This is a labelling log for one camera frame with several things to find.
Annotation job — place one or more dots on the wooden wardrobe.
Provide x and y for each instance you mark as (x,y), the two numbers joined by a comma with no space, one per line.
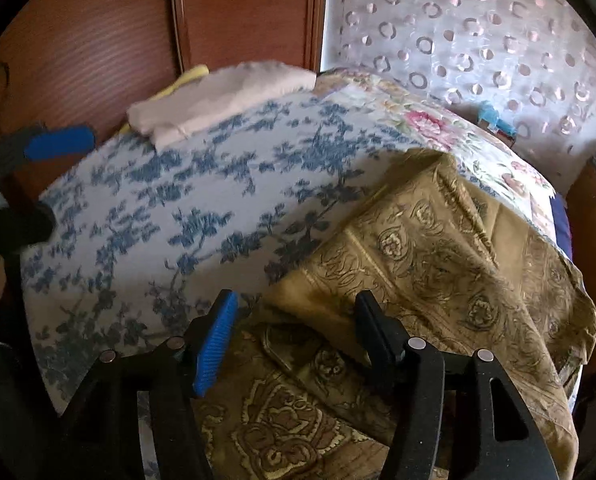
(73,62)

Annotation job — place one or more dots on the blue floral bed sheet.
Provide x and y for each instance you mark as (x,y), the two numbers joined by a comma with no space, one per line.
(147,238)

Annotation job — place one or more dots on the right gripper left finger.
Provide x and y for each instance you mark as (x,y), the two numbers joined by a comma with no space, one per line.
(100,423)

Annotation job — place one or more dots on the blue tissue box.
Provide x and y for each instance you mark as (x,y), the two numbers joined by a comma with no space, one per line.
(489,119)

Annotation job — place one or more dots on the white circle-pattern curtain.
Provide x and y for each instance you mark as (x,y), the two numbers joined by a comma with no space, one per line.
(534,61)

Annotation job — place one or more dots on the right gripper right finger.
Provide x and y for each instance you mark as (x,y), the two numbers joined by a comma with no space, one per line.
(494,434)

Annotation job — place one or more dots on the beige folded pillow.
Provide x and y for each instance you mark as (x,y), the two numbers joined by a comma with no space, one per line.
(211,99)

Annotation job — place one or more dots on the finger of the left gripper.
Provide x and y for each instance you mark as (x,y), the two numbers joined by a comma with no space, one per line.
(37,143)

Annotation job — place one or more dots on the floral quilt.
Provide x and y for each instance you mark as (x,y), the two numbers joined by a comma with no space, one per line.
(480,156)

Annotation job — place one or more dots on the olive gold patterned garment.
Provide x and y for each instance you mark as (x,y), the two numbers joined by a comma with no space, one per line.
(295,398)

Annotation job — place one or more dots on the yellow plush toy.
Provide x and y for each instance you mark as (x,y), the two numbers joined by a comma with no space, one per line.
(196,72)

